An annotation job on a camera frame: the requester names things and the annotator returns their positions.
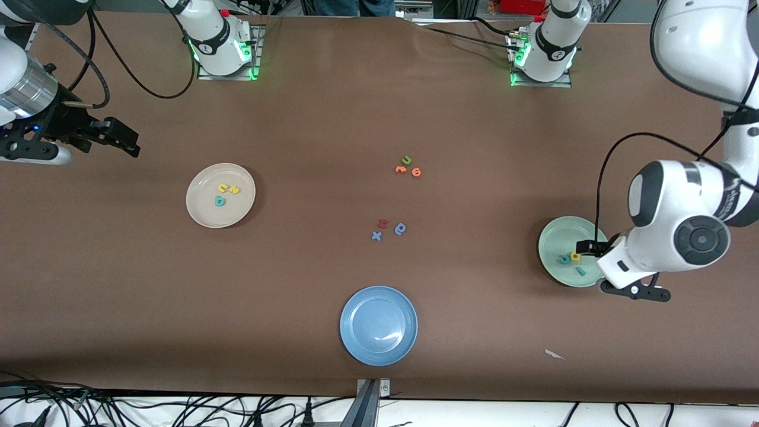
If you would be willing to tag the beige brown plate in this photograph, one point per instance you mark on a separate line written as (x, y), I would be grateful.
(237, 213)

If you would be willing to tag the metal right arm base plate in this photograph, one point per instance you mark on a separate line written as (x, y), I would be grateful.
(228, 77)

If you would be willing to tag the blue plate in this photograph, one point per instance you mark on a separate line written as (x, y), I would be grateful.
(379, 325)

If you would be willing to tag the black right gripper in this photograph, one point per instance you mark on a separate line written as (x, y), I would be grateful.
(61, 120)

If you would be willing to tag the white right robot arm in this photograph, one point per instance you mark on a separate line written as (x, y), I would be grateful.
(219, 41)

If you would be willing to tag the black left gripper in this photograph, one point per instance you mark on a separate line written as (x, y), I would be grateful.
(588, 247)

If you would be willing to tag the blue letter a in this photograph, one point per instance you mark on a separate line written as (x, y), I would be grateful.
(398, 230)

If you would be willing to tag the red box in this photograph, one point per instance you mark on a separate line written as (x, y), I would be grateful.
(522, 7)

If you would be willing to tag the light green plate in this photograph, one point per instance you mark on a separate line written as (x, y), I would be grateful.
(557, 237)

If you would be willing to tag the white paper scrap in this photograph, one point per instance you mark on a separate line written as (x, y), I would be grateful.
(554, 354)

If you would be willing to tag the person in blue jeans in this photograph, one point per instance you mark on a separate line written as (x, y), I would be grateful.
(350, 7)

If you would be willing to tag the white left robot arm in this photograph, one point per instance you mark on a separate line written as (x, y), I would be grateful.
(682, 196)

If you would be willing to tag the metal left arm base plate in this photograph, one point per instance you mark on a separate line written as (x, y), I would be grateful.
(563, 83)

